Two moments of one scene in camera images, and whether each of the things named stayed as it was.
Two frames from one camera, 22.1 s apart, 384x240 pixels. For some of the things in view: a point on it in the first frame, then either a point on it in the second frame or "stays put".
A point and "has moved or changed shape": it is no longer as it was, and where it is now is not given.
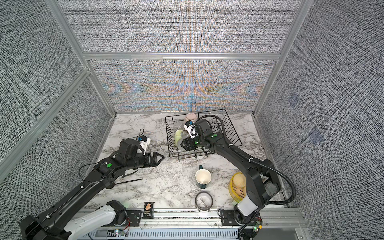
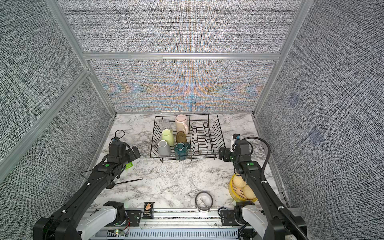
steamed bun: (239, 180) stays put
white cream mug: (184, 134) → (164, 149)
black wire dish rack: (175, 123) has moved or changed shape
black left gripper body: (146, 161) → (130, 156)
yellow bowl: (237, 194) stays put
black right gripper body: (193, 143) → (228, 155)
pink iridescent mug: (191, 116) → (181, 123)
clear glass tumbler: (177, 124) → (165, 123)
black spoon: (127, 181) stays put
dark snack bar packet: (148, 210) stays put
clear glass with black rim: (204, 201) stays put
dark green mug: (203, 177) → (181, 150)
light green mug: (178, 134) → (167, 136)
